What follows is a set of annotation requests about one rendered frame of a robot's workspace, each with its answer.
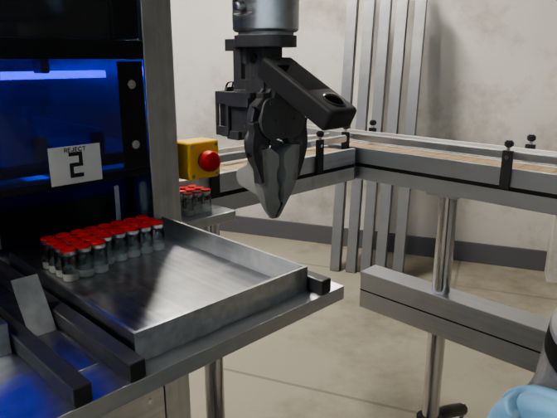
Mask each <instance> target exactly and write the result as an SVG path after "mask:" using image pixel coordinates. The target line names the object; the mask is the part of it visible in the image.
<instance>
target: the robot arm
mask: <svg viewBox="0 0 557 418"><path fill-rule="evenodd" d="M232 25H233V31H234V32H238V35H235V36H234V37H235V39H225V51H233V67H234V81H229V82H227V83H226V85H225V90H218V91H215V98H216V134H218V135H221V136H225V137H227V138H228V139H233V140H244V146H245V154H246V157H247V159H248V161H247V163H246V164H245V165H244V166H243V167H241V168H239V169H238V170H237V173H236V177H237V181H238V183H239V184H240V185H241V186H242V187H244V188H246V189H247V190H249V191H251V192H252V193H254V194H255V195H257V196H258V199H259V200H260V203H261V205H262V208H263V209H264V211H265V212H266V214H267V215H268V216H269V218H271V219H274V218H278V217H279V216H280V214H281V212H282V210H283V209H284V207H285V205H286V203H287V201H288V199H289V197H290V195H291V193H292V191H293V188H294V186H295V183H296V181H297V178H298V176H299V175H300V172H301V169H302V166H303V161H304V158H305V155H306V152H307V146H308V132H307V121H308V119H309V120H311V121H312V122H313V123H314V124H315V125H316V126H317V127H318V128H320V129H321V130H330V129H341V128H346V127H349V126H350V125H351V122H352V120H353V119H354V117H355V115H356V107H355V106H353V105H352V104H350V103H349V102H348V101H347V100H345V99H344V98H342V97H341V96H340V95H339V94H338V93H337V92H335V91H334V90H332V89H331V88H330V87H328V86H327V85H326V84H324V83H323V82H322V81H320V80H319V79H318V78H317V77H316V76H315V75H313V74H312V73H310V72H309V71H308V70H306V69H305V68H304V67H302V66H301V65H299V64H298V63H297V62H296V61H295V60H294V59H292V58H291V57H282V56H283V48H287V47H297V36H295V35H294V34H293V33H294V32H297V31H298V30H299V0H232ZM230 82H233V83H232V85H231V87H227V86H228V84H229V83H230ZM233 86H234V87H233ZM219 104H220V108H219ZM305 116H306V117H305ZM276 139H282V140H283V141H281V140H276ZM269 145H271V147H269ZM487 418H557V308H556V309H555V311H554V313H553V315H552V317H551V319H550V323H549V326H548V329H547V332H546V335H545V340H544V344H543V347H542V350H541V353H540V358H539V361H538V364H537V368H536V370H535V374H534V376H533V377H532V379H531V380H530V382H529V383H528V384H527V385H521V386H516V387H513V388H511V389H510V390H508V391H507V392H506V393H505V394H504V395H503V397H502V398H501V399H500V400H499V401H498V402H497V403H496V404H495V405H494V406H493V407H492V408H491V410H490V412H489V413H488V416H487Z"/></svg>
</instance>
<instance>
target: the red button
mask: <svg viewBox="0 0 557 418"><path fill-rule="evenodd" d="M200 166H201V169H202V170H204V171H206V172H210V173H213V172H214V171H216V170H217V169H218V168H219V166H220V156H219V154H218V153H217V152H215V151H210V150H207V151H205V152H204V153H203V154H202V155H201V156H200Z"/></svg>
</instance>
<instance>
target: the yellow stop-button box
mask: <svg viewBox="0 0 557 418"><path fill-rule="evenodd" d="M207 150H210V151H215V152H217V153H218V141H217V140H216V139H208V138H202V137H198V136H194V137H186V138H179V139H177V151H178V167H179V178H181V179H185V180H188V181H194V180H198V179H202V178H208V177H215V176H218V175H219V168H218V169H217V170H216V171H214V172H213V173H210V172H206V171H204V170H202V169H201V166H200V156H201V155H202V154H203V153H204V152H205V151H207Z"/></svg>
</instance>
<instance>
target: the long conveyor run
mask: <svg viewBox="0 0 557 418"><path fill-rule="evenodd" d="M370 125H371V128H369V131H365V130H357V129H349V128H350V126H349V127H346V128H342V129H330V130H323V132H324V133H325V134H327V133H329V137H335V136H340V135H346V142H344V143H334V144H329V145H328V147H329V148H339V149H346V148H355V149H356V166H355V178H357V179H361V180H366V181H371V182H379V183H384V184H389V185H393V186H398V187H406V188H411V189H415V190H420V191H425V192H433V193H437V194H443V195H447V196H452V197H460V198H465V199H469V200H474V201H479V202H487V203H491V204H497V205H501V206H505V207H514V208H519V209H523V210H528V211H536V212H541V213H545V214H550V215H555V216H557V152H554V151H546V150H539V149H535V147H536V145H535V144H533V141H535V140H536V136H535V135H534V134H529V135H527V140H528V141H530V142H529V143H527V144H526V145H525V148H516V147H512V146H514V142H513V140H506V141H505V143H504V146H501V145H493V144H485V143H471V142H463V141H455V140H447V139H433V138H425V137H418V136H410V135H402V134H388V133H380V132H376V128H374V125H376V121H375V120H371V121H370Z"/></svg>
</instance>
